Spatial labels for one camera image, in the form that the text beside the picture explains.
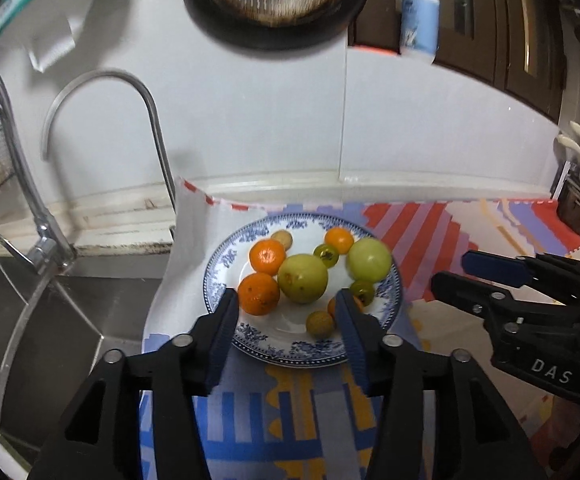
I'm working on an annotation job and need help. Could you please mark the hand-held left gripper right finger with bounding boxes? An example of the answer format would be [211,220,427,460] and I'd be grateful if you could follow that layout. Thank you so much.
[334,289,553,480]

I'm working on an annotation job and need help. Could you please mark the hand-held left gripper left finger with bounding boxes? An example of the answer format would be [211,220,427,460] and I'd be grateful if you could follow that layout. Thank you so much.
[27,287,241,480]

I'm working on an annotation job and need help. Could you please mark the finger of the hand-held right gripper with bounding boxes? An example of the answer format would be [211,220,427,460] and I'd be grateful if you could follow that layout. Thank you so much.
[461,250,580,311]
[430,270,580,332]

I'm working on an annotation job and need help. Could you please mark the small orange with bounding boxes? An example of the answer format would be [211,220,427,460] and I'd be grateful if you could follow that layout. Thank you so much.
[324,227,355,256]
[327,295,366,322]
[249,239,287,276]

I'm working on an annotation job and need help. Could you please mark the small green fruit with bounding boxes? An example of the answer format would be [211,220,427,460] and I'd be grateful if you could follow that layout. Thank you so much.
[314,243,340,268]
[350,281,375,307]

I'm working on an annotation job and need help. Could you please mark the large orange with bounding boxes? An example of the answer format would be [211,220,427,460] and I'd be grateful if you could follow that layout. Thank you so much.
[238,273,280,316]

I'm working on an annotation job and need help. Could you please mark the blue and white plate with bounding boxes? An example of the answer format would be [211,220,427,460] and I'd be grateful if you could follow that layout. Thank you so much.
[203,213,404,367]

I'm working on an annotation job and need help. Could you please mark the large yellow-green apple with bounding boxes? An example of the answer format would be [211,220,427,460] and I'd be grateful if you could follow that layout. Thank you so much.
[277,254,330,305]

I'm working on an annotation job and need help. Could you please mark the green apple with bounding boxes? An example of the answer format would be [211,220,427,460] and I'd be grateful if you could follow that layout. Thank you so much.
[346,238,392,283]

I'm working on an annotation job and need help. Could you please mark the colourful patterned mat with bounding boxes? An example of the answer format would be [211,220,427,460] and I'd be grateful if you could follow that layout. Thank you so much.
[137,175,580,480]

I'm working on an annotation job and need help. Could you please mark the steel sink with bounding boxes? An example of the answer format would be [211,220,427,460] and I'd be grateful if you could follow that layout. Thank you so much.
[0,252,172,461]

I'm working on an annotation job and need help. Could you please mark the thin gooseneck faucet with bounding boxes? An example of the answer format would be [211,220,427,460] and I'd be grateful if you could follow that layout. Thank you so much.
[42,69,179,217]

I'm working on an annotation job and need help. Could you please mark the chrome mixer faucet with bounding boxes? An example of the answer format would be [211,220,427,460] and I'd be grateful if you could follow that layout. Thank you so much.
[0,57,77,275]

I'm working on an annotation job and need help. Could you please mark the dark wooden cabinet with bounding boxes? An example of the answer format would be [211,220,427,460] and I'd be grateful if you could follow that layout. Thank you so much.
[347,0,571,123]

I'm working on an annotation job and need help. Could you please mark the blue pump bottle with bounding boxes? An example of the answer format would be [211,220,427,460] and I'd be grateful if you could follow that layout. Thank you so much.
[400,0,441,66]

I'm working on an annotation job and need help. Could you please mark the black frying pan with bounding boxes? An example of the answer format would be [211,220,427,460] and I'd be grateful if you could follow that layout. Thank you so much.
[181,0,370,52]

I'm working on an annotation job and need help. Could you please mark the green and white packet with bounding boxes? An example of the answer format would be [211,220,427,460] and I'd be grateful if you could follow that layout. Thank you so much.
[0,0,132,72]

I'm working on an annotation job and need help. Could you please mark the cream-handled pot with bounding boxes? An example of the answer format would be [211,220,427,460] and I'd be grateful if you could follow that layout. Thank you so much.
[554,120,580,183]

